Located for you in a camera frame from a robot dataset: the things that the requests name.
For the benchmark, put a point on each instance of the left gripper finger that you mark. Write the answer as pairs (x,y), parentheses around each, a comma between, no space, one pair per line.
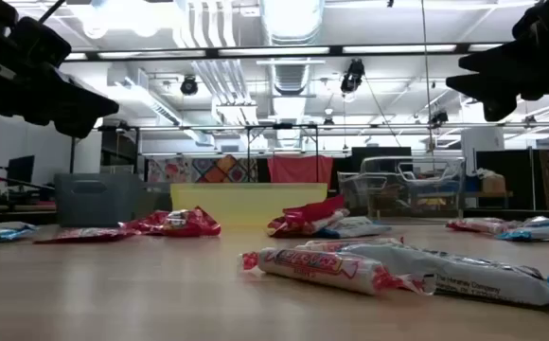
(90,102)
(78,129)

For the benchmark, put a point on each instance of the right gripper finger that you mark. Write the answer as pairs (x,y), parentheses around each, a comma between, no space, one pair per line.
(492,56)
(487,90)

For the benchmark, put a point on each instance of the white blue Hershey's bar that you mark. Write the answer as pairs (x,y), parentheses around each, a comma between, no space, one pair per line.
(468,277)
(539,233)
(355,227)
(542,220)
(0,231)

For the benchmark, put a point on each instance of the Smarties candy roll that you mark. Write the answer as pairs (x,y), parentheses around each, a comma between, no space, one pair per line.
(322,270)
(331,221)
(378,240)
(322,246)

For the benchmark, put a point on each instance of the black computer monitor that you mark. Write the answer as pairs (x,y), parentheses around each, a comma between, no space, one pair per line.
(21,169)

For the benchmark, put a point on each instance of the dark grey plastic bin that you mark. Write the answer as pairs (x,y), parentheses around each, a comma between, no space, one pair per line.
(94,203)

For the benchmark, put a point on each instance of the black partition panel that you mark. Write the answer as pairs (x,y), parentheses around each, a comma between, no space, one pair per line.
(520,175)

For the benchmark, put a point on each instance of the brown cardboard box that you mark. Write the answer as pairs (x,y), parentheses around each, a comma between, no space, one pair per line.
(494,184)

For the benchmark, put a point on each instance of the blue container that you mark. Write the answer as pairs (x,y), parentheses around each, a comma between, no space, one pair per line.
(473,184)

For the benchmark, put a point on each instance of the wooden side table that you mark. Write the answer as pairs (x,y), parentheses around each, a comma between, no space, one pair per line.
(487,193)

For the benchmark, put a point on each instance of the clear plastic bin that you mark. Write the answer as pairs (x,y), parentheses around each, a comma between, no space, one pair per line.
(445,189)

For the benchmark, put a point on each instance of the black screen panel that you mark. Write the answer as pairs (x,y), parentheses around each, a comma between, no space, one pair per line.
(381,151)

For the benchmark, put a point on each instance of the black bar with light strips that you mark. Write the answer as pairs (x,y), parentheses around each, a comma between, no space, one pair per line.
(212,52)

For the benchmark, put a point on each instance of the colourful patchwork quilt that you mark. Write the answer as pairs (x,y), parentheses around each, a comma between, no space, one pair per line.
(217,170)

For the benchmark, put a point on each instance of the yellow plastic bin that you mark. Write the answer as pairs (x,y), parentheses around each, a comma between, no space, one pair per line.
(248,203)

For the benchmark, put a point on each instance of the red hanging cloth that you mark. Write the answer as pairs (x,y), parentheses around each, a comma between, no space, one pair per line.
(300,169)

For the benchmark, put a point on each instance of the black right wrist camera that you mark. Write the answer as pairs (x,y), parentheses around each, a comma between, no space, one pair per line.
(535,23)

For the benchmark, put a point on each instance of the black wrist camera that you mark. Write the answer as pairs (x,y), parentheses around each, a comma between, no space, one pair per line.
(535,23)
(42,42)

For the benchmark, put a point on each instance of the black ceiling-hung camera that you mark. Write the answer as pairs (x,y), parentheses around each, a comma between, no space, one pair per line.
(438,117)
(353,76)
(189,86)

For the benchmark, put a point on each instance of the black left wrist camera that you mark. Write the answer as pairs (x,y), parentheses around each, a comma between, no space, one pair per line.
(42,42)

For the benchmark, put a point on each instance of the background black metal frame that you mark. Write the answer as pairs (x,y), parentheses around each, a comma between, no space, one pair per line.
(284,126)

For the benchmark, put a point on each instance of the silver ventilation duct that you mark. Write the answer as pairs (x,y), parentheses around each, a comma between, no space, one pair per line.
(291,76)

